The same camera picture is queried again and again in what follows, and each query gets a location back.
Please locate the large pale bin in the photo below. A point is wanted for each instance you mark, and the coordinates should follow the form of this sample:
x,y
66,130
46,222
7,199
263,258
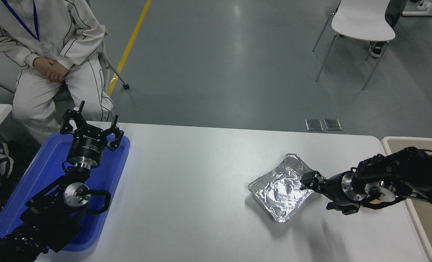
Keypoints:
x,y
430,233

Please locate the white chair with metal legs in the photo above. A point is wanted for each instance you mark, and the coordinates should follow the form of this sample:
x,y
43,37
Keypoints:
x,y
361,18

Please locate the grey wheeled chair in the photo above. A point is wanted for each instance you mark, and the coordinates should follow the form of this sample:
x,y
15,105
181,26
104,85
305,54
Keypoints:
x,y
126,86

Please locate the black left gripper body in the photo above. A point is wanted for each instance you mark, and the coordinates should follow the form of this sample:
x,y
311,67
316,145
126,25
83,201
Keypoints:
x,y
87,147

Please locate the square foil tray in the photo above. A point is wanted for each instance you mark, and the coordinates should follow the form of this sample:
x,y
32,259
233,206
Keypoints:
x,y
274,196

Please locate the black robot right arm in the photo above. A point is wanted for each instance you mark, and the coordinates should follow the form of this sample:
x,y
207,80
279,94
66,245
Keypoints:
x,y
419,167

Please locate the metal floor plate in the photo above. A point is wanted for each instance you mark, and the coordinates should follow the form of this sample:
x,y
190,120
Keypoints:
x,y
314,124
332,124

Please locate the blue plastic tray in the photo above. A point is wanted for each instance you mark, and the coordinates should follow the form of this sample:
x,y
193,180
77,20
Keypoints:
x,y
38,174

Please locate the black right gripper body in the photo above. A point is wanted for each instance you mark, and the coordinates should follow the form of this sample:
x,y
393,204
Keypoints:
x,y
334,191

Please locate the person's left hand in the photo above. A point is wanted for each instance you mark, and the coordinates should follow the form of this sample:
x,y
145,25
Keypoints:
x,y
58,74

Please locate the person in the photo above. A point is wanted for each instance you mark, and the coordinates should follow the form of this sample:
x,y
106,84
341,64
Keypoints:
x,y
378,51
34,98

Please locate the white metal stand base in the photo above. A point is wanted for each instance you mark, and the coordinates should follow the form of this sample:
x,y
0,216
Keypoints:
x,y
427,14

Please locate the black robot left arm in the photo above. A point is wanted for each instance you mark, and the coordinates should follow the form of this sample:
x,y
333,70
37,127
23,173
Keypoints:
x,y
48,218

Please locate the person's right hand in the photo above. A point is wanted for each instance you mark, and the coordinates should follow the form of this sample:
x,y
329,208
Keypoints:
x,y
42,65

